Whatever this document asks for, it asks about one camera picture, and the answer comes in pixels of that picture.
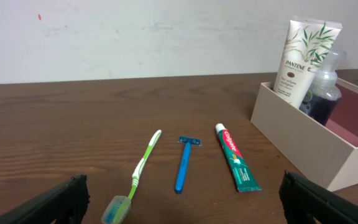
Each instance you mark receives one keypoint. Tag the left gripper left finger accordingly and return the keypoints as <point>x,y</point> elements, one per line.
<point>66,203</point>

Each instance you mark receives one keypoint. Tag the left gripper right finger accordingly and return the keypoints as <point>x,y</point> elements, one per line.
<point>306,202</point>

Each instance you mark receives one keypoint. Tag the Colgate toothpaste tube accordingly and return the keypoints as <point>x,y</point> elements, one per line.
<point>243,178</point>

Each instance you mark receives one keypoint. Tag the blue pump soap bottle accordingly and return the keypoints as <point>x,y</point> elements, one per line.
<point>323,94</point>

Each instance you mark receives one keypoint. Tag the blue disposable razor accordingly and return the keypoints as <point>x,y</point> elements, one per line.
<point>181,176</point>

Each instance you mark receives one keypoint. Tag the white Pantene tube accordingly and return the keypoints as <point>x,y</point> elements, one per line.
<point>307,44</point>

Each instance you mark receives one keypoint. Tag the green white toothbrush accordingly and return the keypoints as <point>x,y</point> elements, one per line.
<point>120,205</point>

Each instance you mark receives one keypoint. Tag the white box pink inside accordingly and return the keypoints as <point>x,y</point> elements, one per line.
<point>326,155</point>

